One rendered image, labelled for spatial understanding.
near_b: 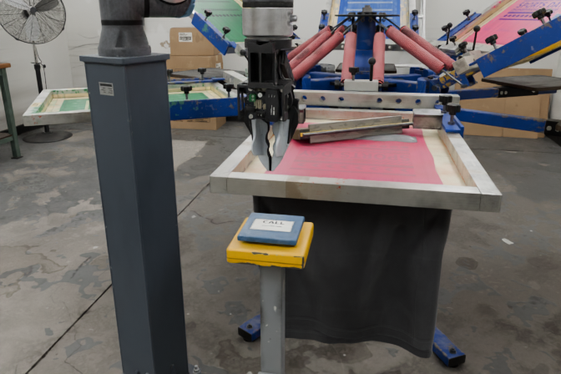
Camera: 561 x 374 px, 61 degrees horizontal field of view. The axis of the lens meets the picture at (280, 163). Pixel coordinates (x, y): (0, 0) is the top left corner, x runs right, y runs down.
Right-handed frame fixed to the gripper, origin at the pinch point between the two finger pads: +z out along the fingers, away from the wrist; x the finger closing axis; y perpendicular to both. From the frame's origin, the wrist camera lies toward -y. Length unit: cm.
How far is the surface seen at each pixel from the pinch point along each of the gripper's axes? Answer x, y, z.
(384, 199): 19.2, -17.2, 11.9
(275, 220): 0.4, -1.5, 11.4
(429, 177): 29.6, -35.6, 13.0
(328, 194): 8.0, -17.0, 11.7
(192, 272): -74, -134, 109
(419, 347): 30, -27, 53
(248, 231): -3.2, 3.6, 11.4
